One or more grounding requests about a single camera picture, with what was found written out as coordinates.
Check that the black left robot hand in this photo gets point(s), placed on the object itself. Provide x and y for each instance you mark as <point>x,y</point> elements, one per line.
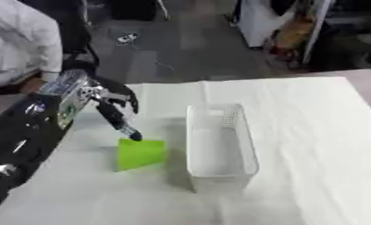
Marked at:
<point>114,110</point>

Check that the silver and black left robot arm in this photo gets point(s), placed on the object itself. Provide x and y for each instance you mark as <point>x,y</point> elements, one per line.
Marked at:
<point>35,123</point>

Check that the green triangular block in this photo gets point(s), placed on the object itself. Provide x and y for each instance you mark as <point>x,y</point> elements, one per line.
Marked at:
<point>140,153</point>

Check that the white plastic basket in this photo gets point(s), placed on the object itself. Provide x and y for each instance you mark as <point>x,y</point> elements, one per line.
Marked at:
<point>219,146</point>

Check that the person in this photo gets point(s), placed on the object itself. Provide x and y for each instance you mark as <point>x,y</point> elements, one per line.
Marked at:
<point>19,41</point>

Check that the white cabinet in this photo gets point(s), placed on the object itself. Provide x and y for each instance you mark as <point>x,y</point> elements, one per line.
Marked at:
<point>258,20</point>

